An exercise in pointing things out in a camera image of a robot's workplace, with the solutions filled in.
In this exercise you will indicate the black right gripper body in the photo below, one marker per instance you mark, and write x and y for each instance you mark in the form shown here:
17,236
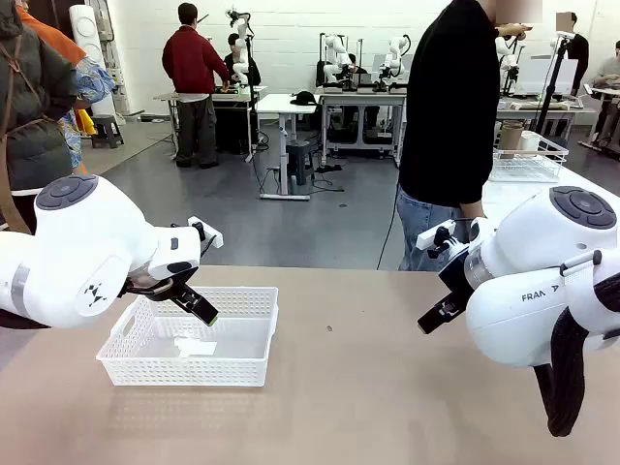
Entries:
457,276

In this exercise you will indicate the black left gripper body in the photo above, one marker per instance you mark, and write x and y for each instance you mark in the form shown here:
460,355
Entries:
160,287

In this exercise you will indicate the white perforated plastic basket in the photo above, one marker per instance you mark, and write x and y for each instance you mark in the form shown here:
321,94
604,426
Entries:
145,368

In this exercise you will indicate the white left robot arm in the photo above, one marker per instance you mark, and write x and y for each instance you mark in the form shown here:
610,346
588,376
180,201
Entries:
72,252

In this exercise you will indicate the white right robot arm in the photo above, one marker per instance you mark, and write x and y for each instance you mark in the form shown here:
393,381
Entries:
523,271

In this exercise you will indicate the person's right forearm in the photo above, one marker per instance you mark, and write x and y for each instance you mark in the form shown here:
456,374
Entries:
472,211

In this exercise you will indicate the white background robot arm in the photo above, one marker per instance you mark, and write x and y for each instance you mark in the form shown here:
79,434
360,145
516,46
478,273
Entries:
336,53
506,53
240,29
394,55

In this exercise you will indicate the white paper label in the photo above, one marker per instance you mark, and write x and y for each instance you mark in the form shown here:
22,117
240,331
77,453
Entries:
196,347

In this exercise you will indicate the white paper cup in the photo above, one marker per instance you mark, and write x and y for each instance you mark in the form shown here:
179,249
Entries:
530,140

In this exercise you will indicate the gray plastic step stool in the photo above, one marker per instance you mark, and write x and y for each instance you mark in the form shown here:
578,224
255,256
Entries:
107,130
299,160

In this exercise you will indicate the black floor power strip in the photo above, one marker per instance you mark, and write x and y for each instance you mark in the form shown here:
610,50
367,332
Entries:
329,168

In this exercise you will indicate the person in black sweater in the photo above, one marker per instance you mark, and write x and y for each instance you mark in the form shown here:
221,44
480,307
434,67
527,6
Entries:
445,106

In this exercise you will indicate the white background work table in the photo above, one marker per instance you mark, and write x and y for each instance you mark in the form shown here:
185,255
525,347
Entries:
533,109

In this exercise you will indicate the wooden top work table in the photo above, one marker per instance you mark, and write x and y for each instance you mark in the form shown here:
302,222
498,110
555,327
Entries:
167,95

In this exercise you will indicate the long white lab table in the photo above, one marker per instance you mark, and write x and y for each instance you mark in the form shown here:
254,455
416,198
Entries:
363,97

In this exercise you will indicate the black tripod stand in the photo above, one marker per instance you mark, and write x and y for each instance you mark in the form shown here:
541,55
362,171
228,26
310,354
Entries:
250,97
552,82

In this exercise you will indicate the person in green jacket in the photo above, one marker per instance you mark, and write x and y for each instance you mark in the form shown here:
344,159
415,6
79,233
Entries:
29,121

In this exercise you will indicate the white monitor box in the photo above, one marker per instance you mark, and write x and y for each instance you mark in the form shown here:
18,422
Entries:
537,77

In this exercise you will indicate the white height-adjustable desk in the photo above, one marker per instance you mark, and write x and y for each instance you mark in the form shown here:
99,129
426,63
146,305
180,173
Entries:
281,104

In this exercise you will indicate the mannequin in orange blue clothes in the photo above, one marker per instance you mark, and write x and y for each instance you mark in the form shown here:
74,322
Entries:
82,82

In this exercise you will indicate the person in red sweater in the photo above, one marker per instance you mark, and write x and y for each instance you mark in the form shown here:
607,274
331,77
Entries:
194,63

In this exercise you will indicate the black cap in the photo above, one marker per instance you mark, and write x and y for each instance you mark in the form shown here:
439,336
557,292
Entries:
304,98

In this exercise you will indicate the seated person in black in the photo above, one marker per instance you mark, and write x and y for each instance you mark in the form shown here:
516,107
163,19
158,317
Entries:
254,72

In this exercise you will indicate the seated dark-haired background person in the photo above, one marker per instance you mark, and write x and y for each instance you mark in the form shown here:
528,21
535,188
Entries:
357,63

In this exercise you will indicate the black suitcase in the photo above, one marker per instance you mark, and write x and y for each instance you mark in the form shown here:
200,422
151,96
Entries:
321,70

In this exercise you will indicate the standing person in black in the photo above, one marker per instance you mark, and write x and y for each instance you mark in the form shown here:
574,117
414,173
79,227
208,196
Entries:
579,53

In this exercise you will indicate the seated person in gray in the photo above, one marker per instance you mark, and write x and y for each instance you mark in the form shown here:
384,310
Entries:
610,72

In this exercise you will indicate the white tower fan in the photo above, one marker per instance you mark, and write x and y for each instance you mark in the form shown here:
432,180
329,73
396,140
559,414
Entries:
89,29

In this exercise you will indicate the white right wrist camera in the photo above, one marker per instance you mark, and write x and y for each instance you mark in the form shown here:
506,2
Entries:
431,237

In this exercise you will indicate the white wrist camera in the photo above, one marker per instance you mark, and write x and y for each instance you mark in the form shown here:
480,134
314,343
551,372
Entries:
431,237
207,234

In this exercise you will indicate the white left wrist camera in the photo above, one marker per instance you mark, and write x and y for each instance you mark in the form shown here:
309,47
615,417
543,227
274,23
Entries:
207,234

